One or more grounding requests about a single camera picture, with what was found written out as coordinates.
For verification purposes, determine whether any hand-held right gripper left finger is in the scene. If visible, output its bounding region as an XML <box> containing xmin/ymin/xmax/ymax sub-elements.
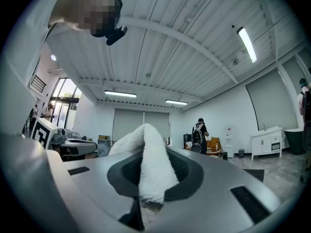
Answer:
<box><xmin>63</xmin><ymin>147</ymin><xmax>144</xmax><ymax>232</ymax></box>

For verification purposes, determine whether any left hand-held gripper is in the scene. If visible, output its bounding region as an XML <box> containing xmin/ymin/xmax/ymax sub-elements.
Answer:
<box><xmin>30</xmin><ymin>116</ymin><xmax>98</xmax><ymax>162</ymax></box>

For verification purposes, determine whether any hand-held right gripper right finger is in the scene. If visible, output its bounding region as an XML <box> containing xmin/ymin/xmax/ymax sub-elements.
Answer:
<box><xmin>142</xmin><ymin>146</ymin><xmax>282</xmax><ymax>232</ymax></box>

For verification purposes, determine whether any white terry cloth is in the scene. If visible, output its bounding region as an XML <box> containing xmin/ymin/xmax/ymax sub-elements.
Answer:
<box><xmin>108</xmin><ymin>123</ymin><xmax>181</xmax><ymax>212</ymax></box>

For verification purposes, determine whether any glass entrance door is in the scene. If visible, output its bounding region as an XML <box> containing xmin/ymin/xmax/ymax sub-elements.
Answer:
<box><xmin>48</xmin><ymin>77</ymin><xmax>83</xmax><ymax>131</ymax></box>

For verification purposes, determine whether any round white side table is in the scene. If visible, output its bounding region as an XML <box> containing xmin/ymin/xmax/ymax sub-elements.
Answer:
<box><xmin>206</xmin><ymin>147</ymin><xmax>221</xmax><ymax>158</ymax></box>

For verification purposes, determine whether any grey roller blind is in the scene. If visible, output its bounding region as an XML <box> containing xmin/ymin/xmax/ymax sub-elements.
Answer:
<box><xmin>113</xmin><ymin>108</ymin><xmax>145</xmax><ymax>142</ymax></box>
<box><xmin>245</xmin><ymin>68</ymin><xmax>298</xmax><ymax>132</ymax></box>
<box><xmin>144</xmin><ymin>111</ymin><xmax>170</xmax><ymax>140</ymax></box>

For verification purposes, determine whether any orange sofa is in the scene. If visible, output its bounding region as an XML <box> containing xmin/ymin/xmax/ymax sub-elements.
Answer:
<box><xmin>185</xmin><ymin>136</ymin><xmax>221</xmax><ymax>153</ymax></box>

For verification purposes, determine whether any white water dispenser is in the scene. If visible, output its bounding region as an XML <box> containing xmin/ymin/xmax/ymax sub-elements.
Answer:
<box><xmin>224</xmin><ymin>123</ymin><xmax>236</xmax><ymax>158</ymax></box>

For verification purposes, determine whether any long ceiling light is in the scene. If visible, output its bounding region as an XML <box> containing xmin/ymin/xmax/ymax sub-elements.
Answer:
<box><xmin>104</xmin><ymin>90</ymin><xmax>138</xmax><ymax>99</ymax></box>
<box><xmin>165</xmin><ymin>99</ymin><xmax>189</xmax><ymax>106</ymax></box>
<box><xmin>237</xmin><ymin>26</ymin><xmax>258</xmax><ymax>64</ymax></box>

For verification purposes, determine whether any white vanity unit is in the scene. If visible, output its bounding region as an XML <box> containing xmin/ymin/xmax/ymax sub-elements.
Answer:
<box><xmin>250</xmin><ymin>126</ymin><xmax>283</xmax><ymax>161</ymax></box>

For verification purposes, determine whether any dark green bathtub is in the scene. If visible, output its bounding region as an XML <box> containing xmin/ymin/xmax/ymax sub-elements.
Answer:
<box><xmin>283</xmin><ymin>127</ymin><xmax>308</xmax><ymax>155</ymax></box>

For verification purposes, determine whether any person's white shirt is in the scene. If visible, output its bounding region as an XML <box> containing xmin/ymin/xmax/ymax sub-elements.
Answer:
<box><xmin>0</xmin><ymin>0</ymin><xmax>98</xmax><ymax>135</ymax></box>

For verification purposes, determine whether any person's head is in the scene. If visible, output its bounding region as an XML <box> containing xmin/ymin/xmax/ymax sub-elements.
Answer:
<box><xmin>48</xmin><ymin>0</ymin><xmax>123</xmax><ymax>38</ymax></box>

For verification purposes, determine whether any black head-mounted camera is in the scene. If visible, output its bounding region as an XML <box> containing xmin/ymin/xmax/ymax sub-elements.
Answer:
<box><xmin>106</xmin><ymin>25</ymin><xmax>128</xmax><ymax>46</ymax></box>

